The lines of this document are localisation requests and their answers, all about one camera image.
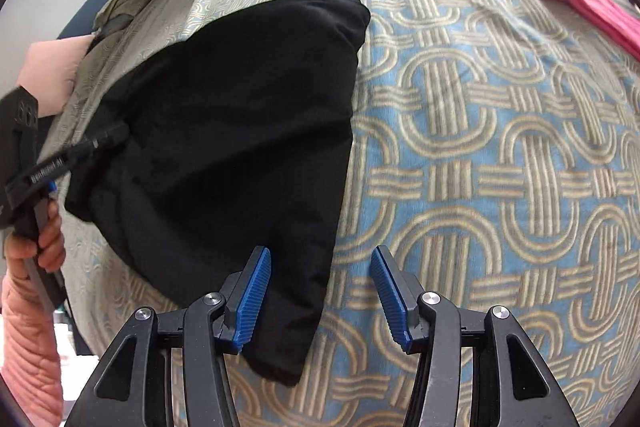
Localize person's left forearm pink sleeve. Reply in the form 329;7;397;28
0;271;64;424

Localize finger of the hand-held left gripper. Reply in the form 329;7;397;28
65;121;132;168

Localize person's left hand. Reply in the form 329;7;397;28
4;204;67;279

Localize blue beige patterned bedspread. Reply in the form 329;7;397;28
42;0;640;427

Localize black pants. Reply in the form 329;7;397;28
65;0;372;388

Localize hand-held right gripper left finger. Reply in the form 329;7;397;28
65;246;272;427

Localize blue headboard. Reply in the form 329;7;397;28
56;0;137;42

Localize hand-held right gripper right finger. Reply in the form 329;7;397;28
370;245;581;427

